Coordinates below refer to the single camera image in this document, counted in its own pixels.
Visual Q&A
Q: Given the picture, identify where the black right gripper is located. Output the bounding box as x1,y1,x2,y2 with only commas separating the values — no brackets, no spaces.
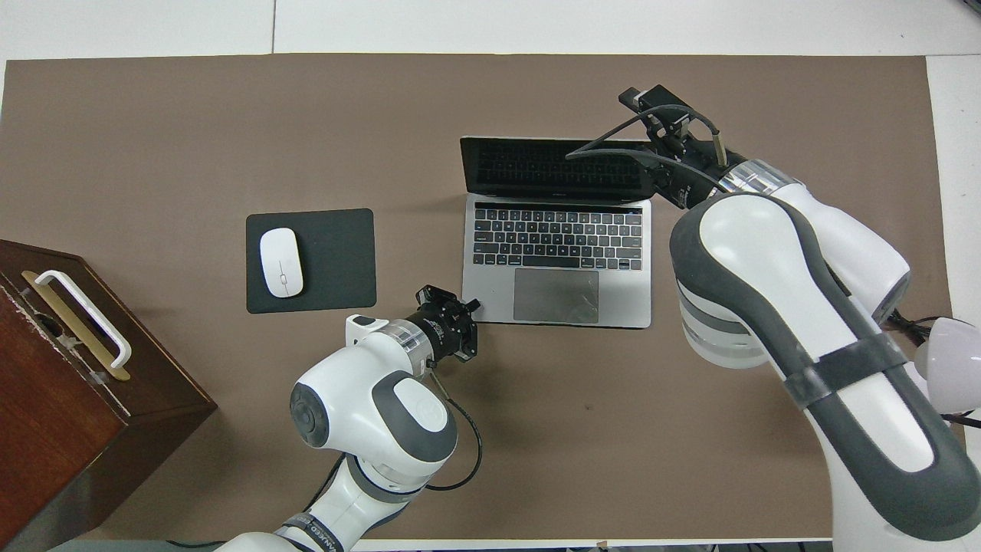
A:
619,86,746,210

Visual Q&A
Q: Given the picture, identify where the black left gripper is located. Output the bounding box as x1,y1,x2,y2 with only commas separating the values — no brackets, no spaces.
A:
406,285,483,362

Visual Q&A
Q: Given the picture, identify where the silver laptop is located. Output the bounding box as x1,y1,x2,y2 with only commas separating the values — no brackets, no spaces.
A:
459,136,654,330

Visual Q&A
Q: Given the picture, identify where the black mouse pad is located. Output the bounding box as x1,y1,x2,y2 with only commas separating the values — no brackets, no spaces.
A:
245,208,377,314

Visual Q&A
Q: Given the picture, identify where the white computer mouse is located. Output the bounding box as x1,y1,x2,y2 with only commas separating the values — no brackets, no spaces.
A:
259,228,304,299

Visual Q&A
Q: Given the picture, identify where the white desk lamp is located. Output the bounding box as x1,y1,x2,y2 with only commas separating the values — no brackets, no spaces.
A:
914,317,981,430

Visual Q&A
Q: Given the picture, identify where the brown table mat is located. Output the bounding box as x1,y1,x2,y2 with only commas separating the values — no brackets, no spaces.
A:
0,54,976,541

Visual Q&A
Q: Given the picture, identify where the dark wooden box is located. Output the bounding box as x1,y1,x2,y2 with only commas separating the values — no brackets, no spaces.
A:
0,239,218,551

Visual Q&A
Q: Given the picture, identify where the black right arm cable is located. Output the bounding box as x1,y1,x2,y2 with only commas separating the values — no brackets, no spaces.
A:
566,103,726,192

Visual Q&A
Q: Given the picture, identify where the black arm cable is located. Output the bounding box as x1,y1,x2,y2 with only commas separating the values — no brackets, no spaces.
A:
566,103,726,192
425,360,484,491

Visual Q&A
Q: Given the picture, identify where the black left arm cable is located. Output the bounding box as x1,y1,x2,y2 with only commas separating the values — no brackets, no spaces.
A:
425,360,484,491

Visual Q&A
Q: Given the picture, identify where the black lamp power cable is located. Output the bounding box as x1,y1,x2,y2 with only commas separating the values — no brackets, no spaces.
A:
881,307,933,343

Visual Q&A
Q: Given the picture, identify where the white box handle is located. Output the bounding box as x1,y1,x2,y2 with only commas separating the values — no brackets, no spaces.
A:
34,270,133,370

